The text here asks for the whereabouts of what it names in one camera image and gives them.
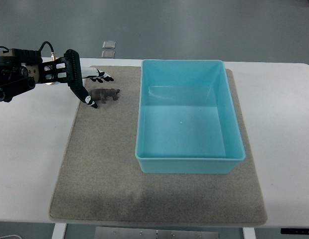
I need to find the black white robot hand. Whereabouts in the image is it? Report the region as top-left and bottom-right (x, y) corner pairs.
(46, 49), (115, 109)

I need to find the brown toy hippo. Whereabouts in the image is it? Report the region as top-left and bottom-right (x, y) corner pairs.
(90, 88), (120, 104)

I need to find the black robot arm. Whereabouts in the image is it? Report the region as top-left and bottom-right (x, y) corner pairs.
(0, 41), (56, 103)

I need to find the blue plastic box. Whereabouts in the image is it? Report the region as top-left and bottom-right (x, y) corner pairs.
(135, 59), (246, 174)

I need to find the lower floor socket plate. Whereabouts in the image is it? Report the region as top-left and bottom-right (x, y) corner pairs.
(102, 50), (115, 59)

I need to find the floor socket plate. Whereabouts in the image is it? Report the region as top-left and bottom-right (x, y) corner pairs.
(102, 41), (116, 49)
(102, 50), (115, 59)

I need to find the upper floor socket plate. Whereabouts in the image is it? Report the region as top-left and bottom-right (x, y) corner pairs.
(102, 41), (116, 49)

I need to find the grey felt mat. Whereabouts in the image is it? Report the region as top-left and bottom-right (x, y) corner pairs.
(48, 66), (267, 227)

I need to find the metal table crossbar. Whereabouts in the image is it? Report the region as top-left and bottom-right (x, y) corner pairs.
(94, 227), (220, 239)

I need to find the black table control panel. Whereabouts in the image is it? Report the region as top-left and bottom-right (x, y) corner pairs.
(281, 228), (309, 235)

